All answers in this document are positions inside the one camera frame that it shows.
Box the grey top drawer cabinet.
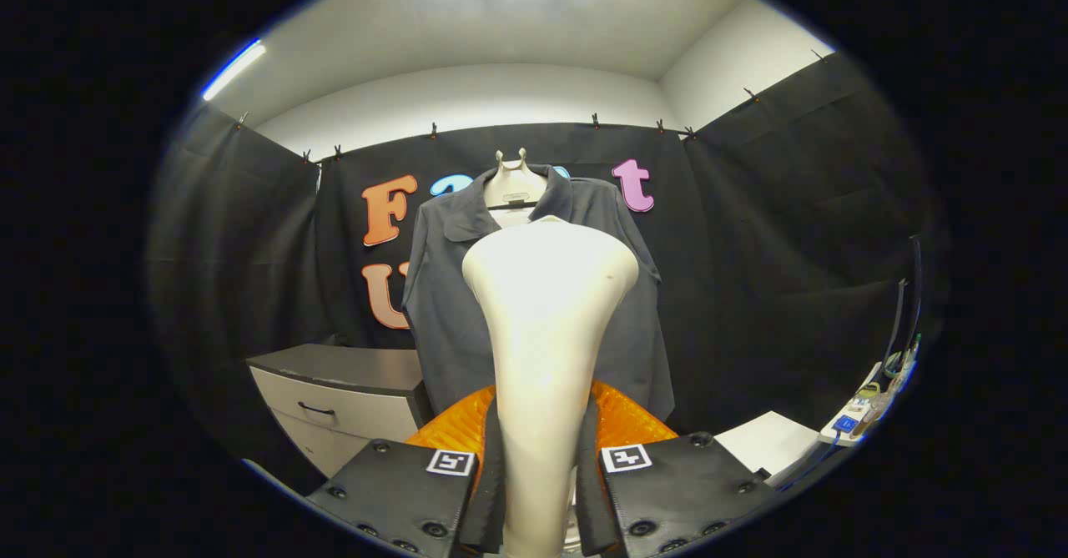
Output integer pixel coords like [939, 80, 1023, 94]
[247, 344, 435, 480]

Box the white box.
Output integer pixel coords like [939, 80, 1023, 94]
[716, 412, 820, 482]

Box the black backdrop cloth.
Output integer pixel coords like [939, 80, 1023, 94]
[146, 53, 948, 475]

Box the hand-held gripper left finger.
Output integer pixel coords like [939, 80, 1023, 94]
[305, 383, 508, 558]

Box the white power strip with plugs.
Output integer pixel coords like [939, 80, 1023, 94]
[818, 333, 923, 448]

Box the white garment steamer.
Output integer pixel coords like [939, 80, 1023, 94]
[461, 216, 640, 558]

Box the black cable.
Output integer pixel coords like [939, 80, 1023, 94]
[884, 235, 923, 375]

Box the grey button-up shirt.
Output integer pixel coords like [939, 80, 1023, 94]
[402, 164, 675, 421]

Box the white mannequin torso stand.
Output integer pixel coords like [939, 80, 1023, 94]
[484, 148, 550, 229]

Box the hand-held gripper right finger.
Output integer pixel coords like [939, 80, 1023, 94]
[576, 379, 777, 558]

